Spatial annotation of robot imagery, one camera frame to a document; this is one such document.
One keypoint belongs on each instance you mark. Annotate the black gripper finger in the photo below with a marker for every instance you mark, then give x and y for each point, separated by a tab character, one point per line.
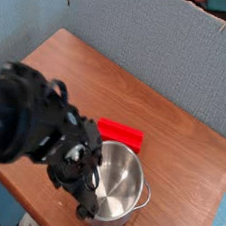
88	205

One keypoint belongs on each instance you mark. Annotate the stainless steel pot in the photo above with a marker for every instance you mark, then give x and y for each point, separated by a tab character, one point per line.
123	188

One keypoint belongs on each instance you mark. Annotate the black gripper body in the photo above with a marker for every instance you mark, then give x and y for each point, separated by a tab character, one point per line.
76	156

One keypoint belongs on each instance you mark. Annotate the grey fabric partition panel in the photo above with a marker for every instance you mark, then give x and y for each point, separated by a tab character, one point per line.
173	46

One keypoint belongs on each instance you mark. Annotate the red plastic block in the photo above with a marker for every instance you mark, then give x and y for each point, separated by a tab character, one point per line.
111	130

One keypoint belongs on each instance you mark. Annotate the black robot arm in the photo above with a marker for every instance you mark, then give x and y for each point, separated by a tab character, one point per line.
38	122

